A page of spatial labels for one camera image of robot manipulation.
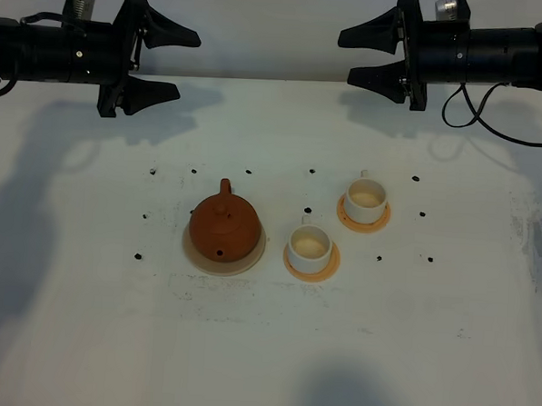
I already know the near orange cup coaster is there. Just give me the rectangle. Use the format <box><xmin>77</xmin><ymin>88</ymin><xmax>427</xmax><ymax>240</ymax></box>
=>
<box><xmin>282</xmin><ymin>243</ymin><xmax>341</xmax><ymax>283</ymax></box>

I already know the orange cup coaster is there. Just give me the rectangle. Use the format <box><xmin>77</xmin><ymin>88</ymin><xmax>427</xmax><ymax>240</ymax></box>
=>
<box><xmin>334</xmin><ymin>192</ymin><xmax>393</xmax><ymax>236</ymax></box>
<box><xmin>282</xmin><ymin>243</ymin><xmax>341</xmax><ymax>283</ymax></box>

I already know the white teacup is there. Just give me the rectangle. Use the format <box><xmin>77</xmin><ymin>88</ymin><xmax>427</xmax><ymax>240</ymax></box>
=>
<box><xmin>287</xmin><ymin>214</ymin><xmax>332</xmax><ymax>258</ymax></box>
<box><xmin>343</xmin><ymin>170</ymin><xmax>388</xmax><ymax>225</ymax></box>

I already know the near white teacup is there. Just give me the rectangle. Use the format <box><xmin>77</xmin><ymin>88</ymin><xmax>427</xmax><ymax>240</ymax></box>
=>
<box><xmin>287</xmin><ymin>214</ymin><xmax>332</xmax><ymax>258</ymax></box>

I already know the far white teacup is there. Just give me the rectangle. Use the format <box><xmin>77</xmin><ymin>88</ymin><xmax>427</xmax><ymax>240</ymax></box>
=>
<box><xmin>343</xmin><ymin>170</ymin><xmax>388</xmax><ymax>225</ymax></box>

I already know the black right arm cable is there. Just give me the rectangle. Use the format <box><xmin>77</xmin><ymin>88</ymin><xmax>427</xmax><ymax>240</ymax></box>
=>
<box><xmin>439</xmin><ymin>78</ymin><xmax>542</xmax><ymax>148</ymax></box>

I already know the brown clay teapot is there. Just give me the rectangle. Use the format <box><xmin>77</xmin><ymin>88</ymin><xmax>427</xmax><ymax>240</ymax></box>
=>
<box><xmin>189</xmin><ymin>178</ymin><xmax>260</xmax><ymax>259</ymax></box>

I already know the far orange cup coaster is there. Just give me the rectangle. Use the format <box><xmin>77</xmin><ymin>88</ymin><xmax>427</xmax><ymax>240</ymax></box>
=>
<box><xmin>334</xmin><ymin>192</ymin><xmax>393</xmax><ymax>236</ymax></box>

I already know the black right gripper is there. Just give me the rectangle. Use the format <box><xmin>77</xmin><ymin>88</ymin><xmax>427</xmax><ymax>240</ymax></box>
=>
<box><xmin>338</xmin><ymin>0</ymin><xmax>471</xmax><ymax>111</ymax></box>

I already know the beige round teapot coaster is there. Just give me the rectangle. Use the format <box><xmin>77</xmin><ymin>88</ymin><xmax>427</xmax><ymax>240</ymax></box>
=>
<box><xmin>182</xmin><ymin>222</ymin><xmax>267</xmax><ymax>277</ymax></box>

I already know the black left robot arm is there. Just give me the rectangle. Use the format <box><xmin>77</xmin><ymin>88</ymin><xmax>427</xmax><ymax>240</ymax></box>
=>
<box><xmin>0</xmin><ymin>0</ymin><xmax>202</xmax><ymax>117</ymax></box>

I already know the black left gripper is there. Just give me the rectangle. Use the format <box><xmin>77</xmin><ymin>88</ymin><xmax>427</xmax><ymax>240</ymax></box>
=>
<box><xmin>64</xmin><ymin>0</ymin><xmax>202</xmax><ymax>117</ymax></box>

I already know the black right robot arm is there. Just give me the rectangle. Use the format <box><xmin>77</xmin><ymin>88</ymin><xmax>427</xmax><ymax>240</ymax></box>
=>
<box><xmin>338</xmin><ymin>0</ymin><xmax>542</xmax><ymax>111</ymax></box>

